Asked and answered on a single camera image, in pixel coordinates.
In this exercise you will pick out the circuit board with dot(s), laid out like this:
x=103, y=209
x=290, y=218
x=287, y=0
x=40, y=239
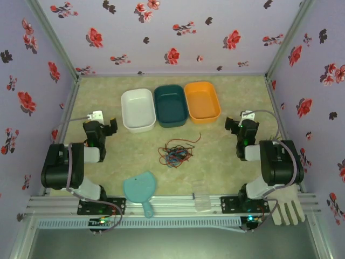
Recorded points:
x=250, y=218
x=102, y=221

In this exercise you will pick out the green artificial plant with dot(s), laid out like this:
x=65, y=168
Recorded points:
x=273, y=139

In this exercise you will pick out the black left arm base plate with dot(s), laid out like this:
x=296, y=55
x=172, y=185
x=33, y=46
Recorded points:
x=118, y=206

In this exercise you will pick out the right circuit board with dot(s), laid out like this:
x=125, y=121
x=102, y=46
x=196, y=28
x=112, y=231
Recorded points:
x=250, y=218

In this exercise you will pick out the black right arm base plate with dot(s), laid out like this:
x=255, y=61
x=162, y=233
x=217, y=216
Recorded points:
x=229, y=205

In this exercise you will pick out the dark teal plastic bin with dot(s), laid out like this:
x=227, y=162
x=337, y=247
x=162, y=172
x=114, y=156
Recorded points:
x=170, y=108

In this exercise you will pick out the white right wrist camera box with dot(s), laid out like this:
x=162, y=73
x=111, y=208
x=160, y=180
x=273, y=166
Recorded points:
x=248, y=115

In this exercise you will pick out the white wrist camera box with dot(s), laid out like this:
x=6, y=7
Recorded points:
x=248, y=115
x=95, y=116

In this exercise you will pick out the white plastic bin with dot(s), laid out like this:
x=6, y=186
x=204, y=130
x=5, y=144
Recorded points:
x=138, y=110

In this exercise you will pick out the aluminium back rail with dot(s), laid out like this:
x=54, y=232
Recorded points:
x=172, y=75

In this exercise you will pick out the light blue plastic dustpan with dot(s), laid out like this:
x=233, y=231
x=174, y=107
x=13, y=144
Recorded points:
x=140, y=186

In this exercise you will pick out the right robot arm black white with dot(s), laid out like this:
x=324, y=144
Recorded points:
x=280, y=162

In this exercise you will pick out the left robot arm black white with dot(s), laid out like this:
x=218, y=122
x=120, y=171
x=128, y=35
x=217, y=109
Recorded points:
x=62, y=167

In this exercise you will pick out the beige hand-shaped glove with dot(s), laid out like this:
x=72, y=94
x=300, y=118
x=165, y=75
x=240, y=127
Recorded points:
x=285, y=205

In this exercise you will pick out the clear plastic container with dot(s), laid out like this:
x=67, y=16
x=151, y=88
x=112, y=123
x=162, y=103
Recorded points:
x=201, y=199

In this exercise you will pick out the orange plastic bin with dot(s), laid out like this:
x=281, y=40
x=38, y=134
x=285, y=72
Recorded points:
x=202, y=103

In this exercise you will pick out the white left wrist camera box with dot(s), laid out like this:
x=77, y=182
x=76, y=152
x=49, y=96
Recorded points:
x=95, y=116

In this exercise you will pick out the aluminium side rail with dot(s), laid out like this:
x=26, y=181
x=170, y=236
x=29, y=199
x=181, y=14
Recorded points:
x=272, y=94
x=69, y=108

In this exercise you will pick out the left circuit board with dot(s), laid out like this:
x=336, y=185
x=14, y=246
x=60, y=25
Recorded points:
x=102, y=221

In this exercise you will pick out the aluminium frame post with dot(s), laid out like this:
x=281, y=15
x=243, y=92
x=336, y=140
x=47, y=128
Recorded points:
x=54, y=40
x=288, y=40

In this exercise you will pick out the aluminium mounting rail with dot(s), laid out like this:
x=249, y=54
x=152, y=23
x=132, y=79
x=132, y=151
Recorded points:
x=172, y=206

